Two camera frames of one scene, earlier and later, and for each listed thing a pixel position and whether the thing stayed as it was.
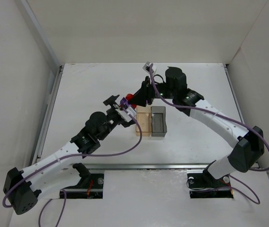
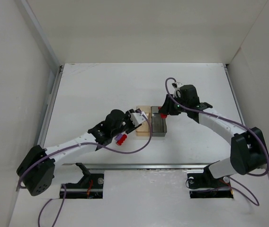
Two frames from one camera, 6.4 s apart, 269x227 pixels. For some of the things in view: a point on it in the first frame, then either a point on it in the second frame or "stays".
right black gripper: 147,91 -> 165,109
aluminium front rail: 178,167 stays
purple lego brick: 124,100 -> 118,136
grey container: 158,121 stays
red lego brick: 129,96 -> 163,116
